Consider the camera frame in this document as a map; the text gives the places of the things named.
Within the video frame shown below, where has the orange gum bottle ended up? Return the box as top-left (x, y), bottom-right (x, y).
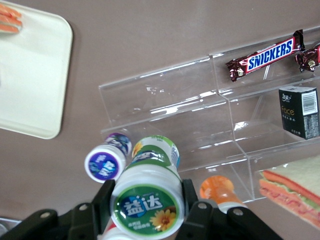
top-left (199, 175), bottom-right (248, 214)

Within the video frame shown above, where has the red gum bottle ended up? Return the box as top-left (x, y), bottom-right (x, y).
top-left (96, 221), bottom-right (132, 240)

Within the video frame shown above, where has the purple gum bottle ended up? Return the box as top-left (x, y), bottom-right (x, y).
top-left (83, 132), bottom-right (133, 184)

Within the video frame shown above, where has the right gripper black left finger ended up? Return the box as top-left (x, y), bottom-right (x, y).
top-left (0, 179), bottom-right (117, 240)

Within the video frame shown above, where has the black tissue pack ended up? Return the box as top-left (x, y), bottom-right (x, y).
top-left (278, 85), bottom-right (320, 140)

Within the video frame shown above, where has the clear acrylic stepped stand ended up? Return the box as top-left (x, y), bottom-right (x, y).
top-left (98, 56), bottom-right (254, 204)
top-left (211, 24), bottom-right (320, 202)

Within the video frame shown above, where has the beige plastic tray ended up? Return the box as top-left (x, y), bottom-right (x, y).
top-left (0, 0), bottom-right (74, 140)

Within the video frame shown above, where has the Snickers chocolate bar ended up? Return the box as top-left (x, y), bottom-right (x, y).
top-left (225, 29), bottom-right (305, 83)
top-left (295, 41), bottom-right (320, 74)

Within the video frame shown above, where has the green gum bottle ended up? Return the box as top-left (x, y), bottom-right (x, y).
top-left (109, 134), bottom-right (188, 239)

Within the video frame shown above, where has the wrapped triangle sandwich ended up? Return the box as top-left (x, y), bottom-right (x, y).
top-left (0, 3), bottom-right (24, 35)
top-left (258, 153), bottom-right (320, 230)

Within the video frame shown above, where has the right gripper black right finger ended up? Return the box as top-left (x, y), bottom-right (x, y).
top-left (180, 178), bottom-right (284, 240)

